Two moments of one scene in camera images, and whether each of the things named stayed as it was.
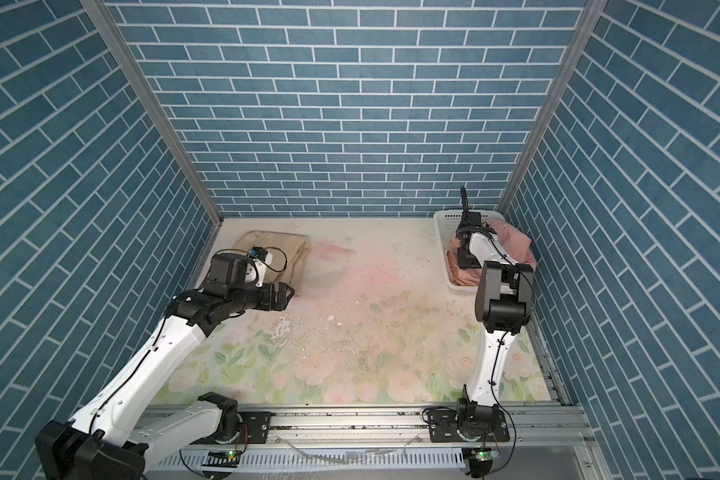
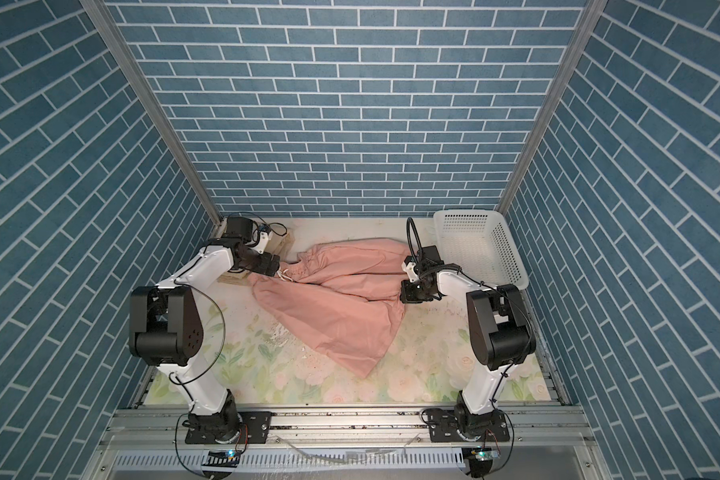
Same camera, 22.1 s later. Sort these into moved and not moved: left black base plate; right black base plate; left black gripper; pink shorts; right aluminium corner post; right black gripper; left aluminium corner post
Moved: pink shorts; right black gripper; left black gripper
Not moved: right aluminium corner post; right black base plate; left black base plate; left aluminium corner post
